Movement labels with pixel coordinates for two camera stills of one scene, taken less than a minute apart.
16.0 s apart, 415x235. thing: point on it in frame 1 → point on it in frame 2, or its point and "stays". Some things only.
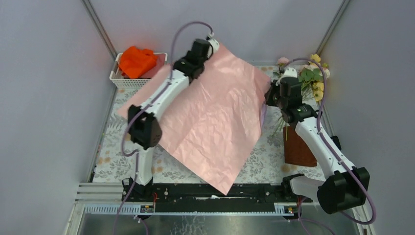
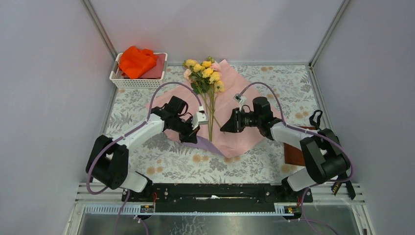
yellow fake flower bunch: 311,78 → 206,81
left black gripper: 203,57 → 191,136
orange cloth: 134,63 stays
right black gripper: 274,85 → 234,124
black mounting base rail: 194,197 stays
